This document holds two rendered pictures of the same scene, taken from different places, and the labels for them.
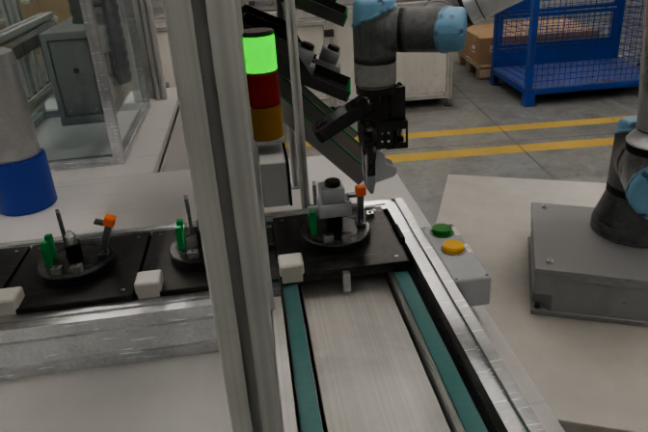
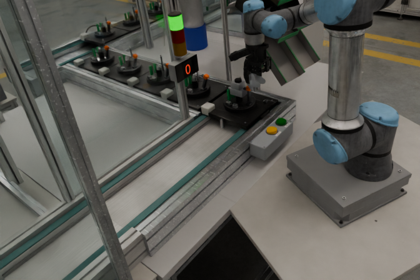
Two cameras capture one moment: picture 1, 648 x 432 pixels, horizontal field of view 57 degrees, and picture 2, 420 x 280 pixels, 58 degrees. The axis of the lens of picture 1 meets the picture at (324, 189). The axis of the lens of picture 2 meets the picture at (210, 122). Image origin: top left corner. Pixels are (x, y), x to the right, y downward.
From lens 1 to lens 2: 103 cm
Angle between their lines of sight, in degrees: 44
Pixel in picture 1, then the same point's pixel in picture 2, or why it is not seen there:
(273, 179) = (171, 71)
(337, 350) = (191, 144)
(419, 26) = (257, 22)
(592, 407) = (246, 214)
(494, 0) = (309, 15)
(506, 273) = not seen: hidden behind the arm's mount
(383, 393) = (182, 163)
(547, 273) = (289, 160)
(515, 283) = not seen: hidden behind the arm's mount
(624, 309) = (314, 195)
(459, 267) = (260, 139)
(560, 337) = (280, 190)
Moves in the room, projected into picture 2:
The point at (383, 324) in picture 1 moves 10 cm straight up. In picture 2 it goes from (216, 145) to (214, 124)
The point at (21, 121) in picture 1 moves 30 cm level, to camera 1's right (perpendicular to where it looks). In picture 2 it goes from (194, 11) to (229, 19)
